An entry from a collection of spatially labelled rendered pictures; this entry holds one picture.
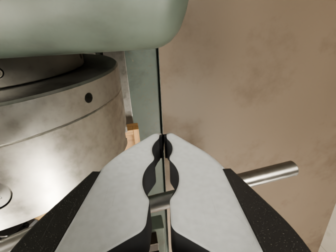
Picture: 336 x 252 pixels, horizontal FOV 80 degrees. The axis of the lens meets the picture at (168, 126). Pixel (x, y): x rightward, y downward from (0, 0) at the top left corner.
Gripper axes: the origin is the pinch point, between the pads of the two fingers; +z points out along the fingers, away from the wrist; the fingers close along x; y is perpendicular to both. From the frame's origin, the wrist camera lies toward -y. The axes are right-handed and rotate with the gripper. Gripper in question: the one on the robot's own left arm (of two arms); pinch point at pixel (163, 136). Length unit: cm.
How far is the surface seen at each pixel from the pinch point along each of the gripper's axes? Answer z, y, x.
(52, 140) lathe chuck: 5.3, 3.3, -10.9
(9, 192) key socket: 2.5, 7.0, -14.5
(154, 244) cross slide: 31, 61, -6
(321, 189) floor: 168, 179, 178
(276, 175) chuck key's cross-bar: 0.6, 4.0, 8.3
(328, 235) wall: 172, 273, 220
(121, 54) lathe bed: 40.3, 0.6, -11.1
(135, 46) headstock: 6.0, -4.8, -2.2
